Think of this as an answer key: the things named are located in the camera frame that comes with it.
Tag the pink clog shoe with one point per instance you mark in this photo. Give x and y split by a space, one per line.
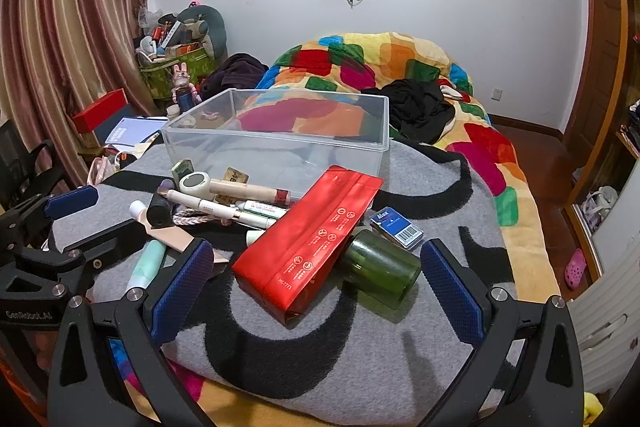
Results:
575 269

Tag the red foil pouch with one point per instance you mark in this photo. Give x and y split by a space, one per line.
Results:
305 247

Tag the blue white notebook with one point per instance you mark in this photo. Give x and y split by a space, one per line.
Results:
132 129

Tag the dark brown cloth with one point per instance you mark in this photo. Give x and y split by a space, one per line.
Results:
235 72

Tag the beige cosmetic tube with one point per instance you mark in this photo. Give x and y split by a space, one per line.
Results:
170 239

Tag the wooden wardrobe shelf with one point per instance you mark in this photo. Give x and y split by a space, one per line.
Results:
627 142

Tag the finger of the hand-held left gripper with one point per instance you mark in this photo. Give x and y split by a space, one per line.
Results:
70 202
115 237

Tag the grey black patterned blanket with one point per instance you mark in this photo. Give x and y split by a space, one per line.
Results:
425 187

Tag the white ribbed suitcase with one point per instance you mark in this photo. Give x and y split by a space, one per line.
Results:
610 332

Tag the clear plastic storage bin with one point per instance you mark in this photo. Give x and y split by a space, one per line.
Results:
280 152

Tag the small white tube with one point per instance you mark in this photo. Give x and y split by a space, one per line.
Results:
254 237

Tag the green storage box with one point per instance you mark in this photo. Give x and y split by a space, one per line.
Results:
160 79

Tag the white bag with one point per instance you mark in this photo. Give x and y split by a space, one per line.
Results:
600 207

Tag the blue card box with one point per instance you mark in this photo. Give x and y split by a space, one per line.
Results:
397 227

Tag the small green box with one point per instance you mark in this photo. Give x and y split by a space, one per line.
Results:
182 168

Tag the black purple cosmetic bottle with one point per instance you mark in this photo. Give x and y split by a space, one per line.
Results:
161 212

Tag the pink bag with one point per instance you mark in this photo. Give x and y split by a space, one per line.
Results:
102 169

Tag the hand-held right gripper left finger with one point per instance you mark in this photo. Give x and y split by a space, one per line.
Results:
185 287

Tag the mint green tube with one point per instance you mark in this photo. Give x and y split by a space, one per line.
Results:
147 264

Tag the wooden cylinder with red end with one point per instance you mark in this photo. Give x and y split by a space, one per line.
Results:
245 192

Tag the bunny figure toy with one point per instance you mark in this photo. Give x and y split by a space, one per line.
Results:
184 89

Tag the striped pink curtain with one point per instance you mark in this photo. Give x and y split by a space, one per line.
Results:
60 32

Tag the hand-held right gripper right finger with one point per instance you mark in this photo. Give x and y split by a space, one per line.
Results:
450 292

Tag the black chair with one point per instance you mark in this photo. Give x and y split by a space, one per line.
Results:
20 167

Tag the white round tape roll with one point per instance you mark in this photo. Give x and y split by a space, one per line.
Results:
195 183

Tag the white toothpaste tube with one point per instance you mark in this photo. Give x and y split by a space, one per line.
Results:
260 208

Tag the colourful patchwork blanket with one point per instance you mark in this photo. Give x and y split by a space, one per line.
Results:
490 147

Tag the black clothes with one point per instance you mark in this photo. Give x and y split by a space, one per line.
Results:
420 107

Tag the yellow plush toy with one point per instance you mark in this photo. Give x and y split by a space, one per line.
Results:
595 409

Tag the white pen-shaped device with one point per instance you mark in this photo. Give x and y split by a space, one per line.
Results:
210 205

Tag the wooden door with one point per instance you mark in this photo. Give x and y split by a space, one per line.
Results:
600 57

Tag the red box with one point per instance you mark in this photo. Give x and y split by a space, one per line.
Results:
97 112

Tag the teal tape roll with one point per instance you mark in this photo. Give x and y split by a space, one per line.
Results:
385 272

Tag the wall socket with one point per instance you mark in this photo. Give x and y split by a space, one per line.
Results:
497 94

